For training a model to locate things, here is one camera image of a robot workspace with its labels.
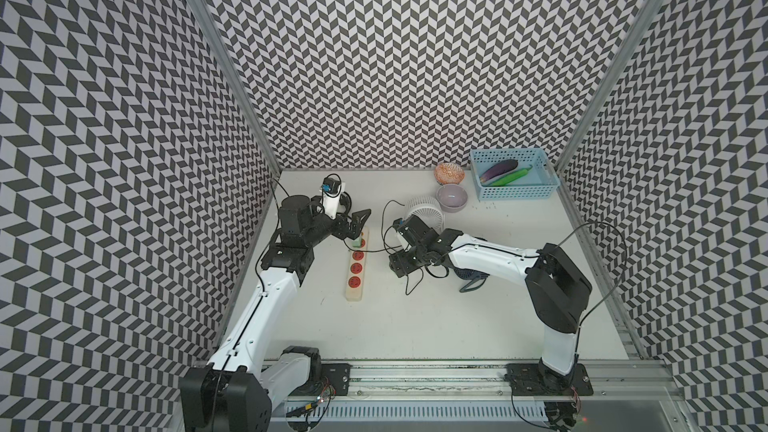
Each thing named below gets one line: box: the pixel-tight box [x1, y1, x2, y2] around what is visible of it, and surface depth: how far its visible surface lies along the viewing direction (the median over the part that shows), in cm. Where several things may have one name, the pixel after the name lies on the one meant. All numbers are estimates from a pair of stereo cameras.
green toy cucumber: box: [493, 164, 533, 187], surface depth 114 cm
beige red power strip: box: [345, 228, 369, 301], surface depth 91 cm
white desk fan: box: [406, 195, 446, 235], surface depth 98 cm
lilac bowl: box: [436, 184, 469, 213], surface depth 108 cm
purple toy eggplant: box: [480, 159, 519, 182], surface depth 116 cm
